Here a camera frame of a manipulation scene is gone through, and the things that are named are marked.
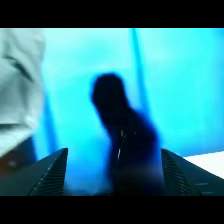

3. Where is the white garment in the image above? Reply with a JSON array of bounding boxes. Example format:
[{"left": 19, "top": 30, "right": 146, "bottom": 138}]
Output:
[{"left": 0, "top": 28, "right": 47, "bottom": 158}]

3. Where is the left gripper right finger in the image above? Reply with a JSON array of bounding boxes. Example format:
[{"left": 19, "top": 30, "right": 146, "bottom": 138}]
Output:
[{"left": 160, "top": 148, "right": 224, "bottom": 197}]

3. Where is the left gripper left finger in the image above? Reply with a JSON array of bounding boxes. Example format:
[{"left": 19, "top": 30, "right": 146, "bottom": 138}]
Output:
[{"left": 0, "top": 147, "right": 69, "bottom": 197}]

